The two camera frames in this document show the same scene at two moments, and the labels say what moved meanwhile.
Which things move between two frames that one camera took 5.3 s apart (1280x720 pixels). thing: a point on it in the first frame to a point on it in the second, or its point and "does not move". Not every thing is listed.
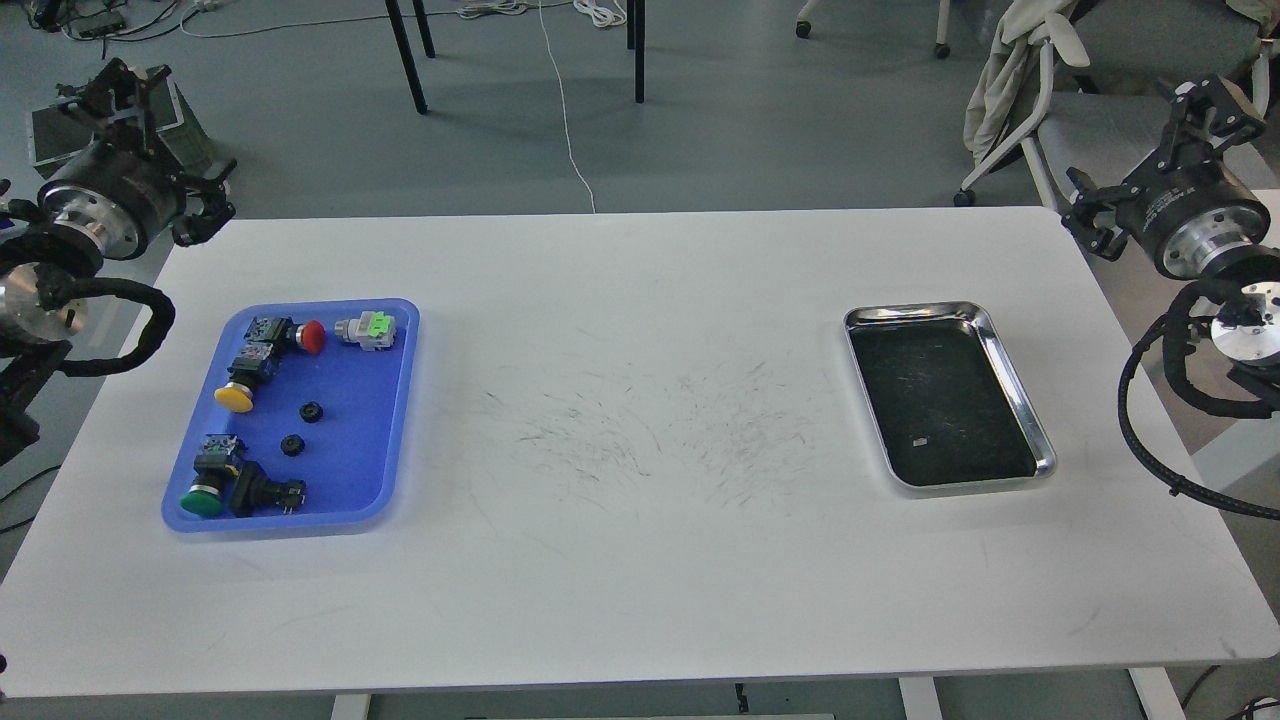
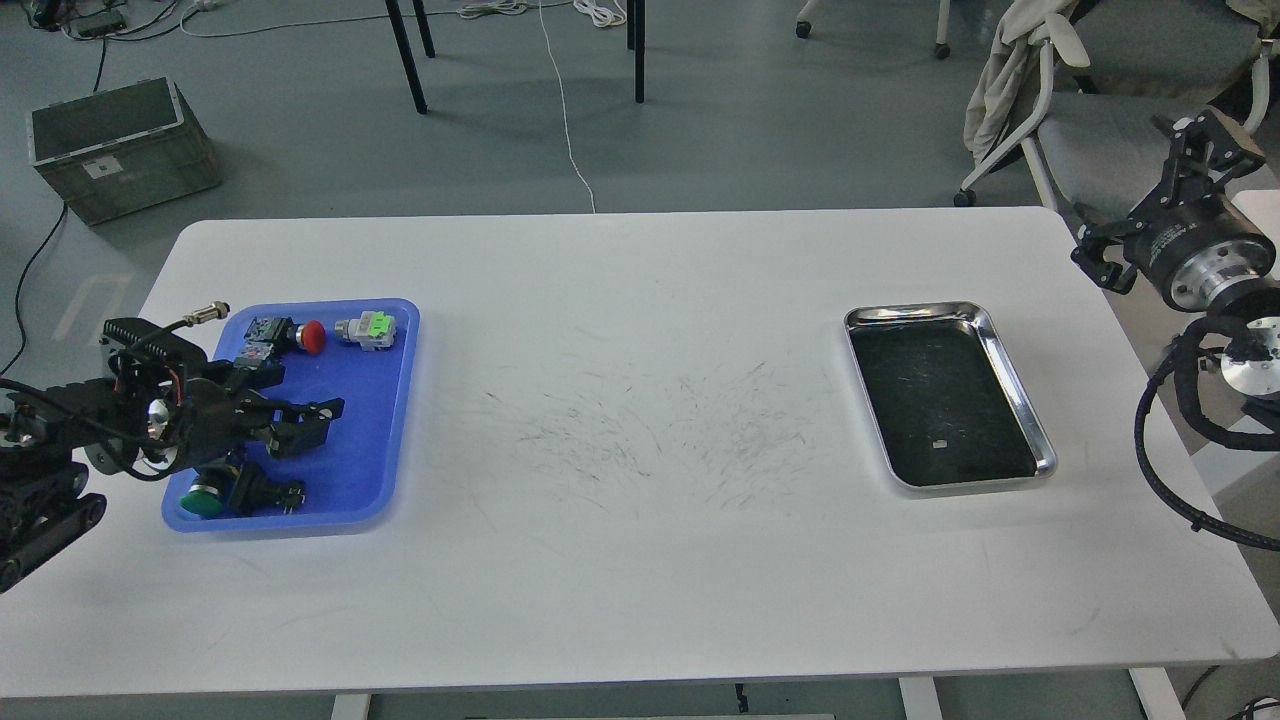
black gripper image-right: x=1190 y=208 to x=1185 y=236
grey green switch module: x=374 y=330 does not move
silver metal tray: x=949 y=407 does not move
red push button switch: x=283 y=331 does not move
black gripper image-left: x=126 y=194 to x=189 y=414
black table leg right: x=636 y=42 does not move
